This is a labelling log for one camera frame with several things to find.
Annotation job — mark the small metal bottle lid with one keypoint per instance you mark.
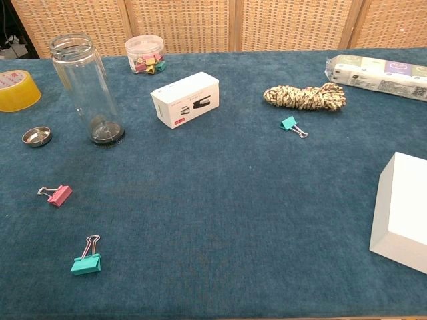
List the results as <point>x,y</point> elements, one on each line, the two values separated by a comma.
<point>37,135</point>

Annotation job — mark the blue table cloth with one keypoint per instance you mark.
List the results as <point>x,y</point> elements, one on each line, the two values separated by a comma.
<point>217,206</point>

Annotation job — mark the white stapler box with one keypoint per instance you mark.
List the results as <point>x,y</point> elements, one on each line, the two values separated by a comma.
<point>187,100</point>

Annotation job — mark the small teal binder clip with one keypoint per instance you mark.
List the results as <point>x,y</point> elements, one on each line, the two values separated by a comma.
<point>289,124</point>

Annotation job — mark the clear jar of binder clips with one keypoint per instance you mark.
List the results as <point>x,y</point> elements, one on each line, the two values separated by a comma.
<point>145,55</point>

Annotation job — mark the woven rattan folding screen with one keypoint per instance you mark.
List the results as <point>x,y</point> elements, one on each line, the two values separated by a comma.
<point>213,23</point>

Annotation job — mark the clear glass bottle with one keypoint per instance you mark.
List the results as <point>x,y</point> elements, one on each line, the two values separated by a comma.
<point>83,83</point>

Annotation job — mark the pink binder clip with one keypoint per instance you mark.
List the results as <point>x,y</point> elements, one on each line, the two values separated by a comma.
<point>60,195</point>

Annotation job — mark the large teal binder clip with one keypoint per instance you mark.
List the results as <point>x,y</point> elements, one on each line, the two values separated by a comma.
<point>86,264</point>

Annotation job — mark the wrapped tissue pack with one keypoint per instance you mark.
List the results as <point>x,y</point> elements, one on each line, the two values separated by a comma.
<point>377,78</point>

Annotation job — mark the plain white box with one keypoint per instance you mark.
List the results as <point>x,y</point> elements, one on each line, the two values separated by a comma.
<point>402,213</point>

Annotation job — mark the yellow packing tape roll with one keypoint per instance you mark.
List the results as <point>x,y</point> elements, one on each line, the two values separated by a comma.
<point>16,93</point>

